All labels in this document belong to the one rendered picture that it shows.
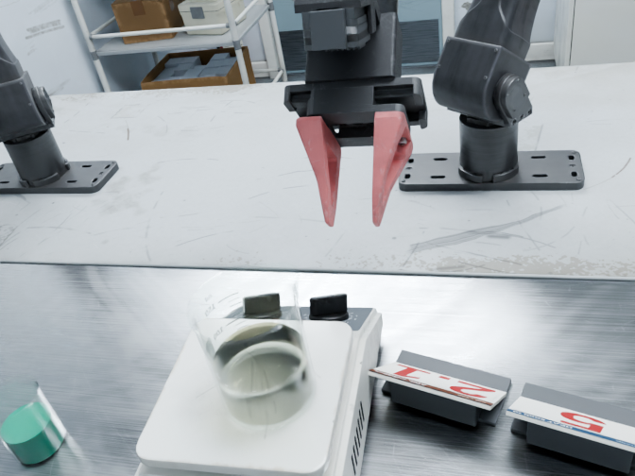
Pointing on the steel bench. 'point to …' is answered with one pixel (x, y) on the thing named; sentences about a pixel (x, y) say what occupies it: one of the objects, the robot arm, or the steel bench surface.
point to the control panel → (349, 315)
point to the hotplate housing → (356, 426)
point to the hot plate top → (182, 427)
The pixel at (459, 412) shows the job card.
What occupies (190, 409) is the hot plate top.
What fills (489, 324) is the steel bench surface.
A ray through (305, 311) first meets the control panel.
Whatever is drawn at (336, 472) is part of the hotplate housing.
